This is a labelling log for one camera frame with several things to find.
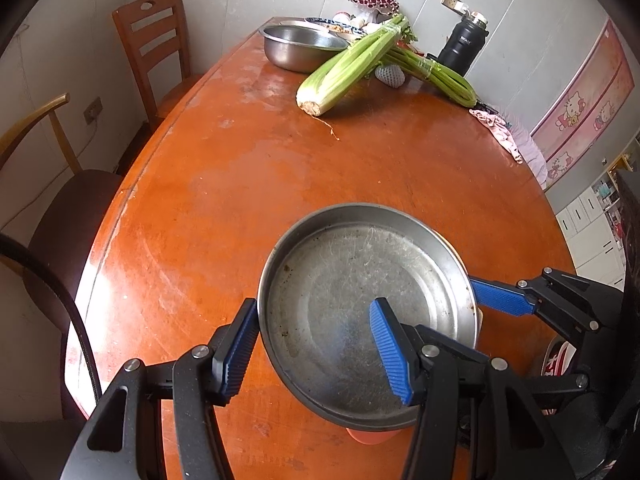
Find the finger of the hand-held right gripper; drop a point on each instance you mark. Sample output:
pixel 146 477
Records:
pixel 500 297

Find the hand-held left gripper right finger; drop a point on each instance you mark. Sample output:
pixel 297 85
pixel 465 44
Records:
pixel 392 350

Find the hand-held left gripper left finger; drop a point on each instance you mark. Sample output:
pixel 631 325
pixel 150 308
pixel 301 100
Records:
pixel 240 350

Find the yellow shell-shaped plate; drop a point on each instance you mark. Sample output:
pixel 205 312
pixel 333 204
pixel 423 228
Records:
pixel 479 320

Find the round steel pan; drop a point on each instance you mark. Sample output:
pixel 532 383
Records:
pixel 330 285

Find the orange plastic plate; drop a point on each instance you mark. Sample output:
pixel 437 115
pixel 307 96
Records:
pixel 370 437

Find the white cabinet with shelves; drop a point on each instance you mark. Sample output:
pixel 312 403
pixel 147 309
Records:
pixel 585 220

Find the pink strawberry print garment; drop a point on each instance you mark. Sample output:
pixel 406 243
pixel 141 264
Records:
pixel 530 155

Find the pink cloth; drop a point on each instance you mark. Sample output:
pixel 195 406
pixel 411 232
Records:
pixel 500 132

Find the pink cartoon cat wardrobe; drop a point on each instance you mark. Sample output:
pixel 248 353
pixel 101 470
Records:
pixel 585 110

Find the curved-back chair with dark seat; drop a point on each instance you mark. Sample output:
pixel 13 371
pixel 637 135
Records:
pixel 75 210

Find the wrapped thin celery bunch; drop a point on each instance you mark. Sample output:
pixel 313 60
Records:
pixel 440 77

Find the fruit in foam net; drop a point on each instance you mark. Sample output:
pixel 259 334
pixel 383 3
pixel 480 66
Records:
pixel 390 75

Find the black thermos bottle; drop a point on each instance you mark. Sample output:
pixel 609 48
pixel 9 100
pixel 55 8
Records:
pixel 457 45

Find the thick celery bunch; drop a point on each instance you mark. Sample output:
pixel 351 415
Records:
pixel 345 70

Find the steel basin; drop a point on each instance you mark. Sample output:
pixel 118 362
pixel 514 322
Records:
pixel 295 50

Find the patterned bowl with food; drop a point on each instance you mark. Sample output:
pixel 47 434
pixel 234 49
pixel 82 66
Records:
pixel 340 27

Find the small steel dish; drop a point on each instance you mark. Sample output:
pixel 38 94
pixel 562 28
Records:
pixel 300 23

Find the wooden slat-back chair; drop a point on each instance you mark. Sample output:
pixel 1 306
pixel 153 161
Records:
pixel 130 35

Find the low wall outlet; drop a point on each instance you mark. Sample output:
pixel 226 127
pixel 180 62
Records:
pixel 92 111

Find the wall socket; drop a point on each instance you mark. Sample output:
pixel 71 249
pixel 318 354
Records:
pixel 451 1

